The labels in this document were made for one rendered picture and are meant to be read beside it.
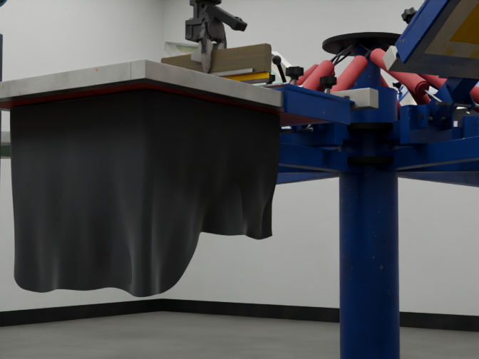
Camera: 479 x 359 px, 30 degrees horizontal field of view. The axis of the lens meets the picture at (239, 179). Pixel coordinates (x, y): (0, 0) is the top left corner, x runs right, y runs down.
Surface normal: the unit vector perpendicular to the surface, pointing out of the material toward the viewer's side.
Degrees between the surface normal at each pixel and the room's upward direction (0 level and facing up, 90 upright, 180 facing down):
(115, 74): 90
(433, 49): 148
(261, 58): 90
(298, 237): 90
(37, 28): 90
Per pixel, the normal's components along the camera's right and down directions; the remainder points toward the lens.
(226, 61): -0.61, -0.06
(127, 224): -0.80, 0.07
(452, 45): 0.21, 0.82
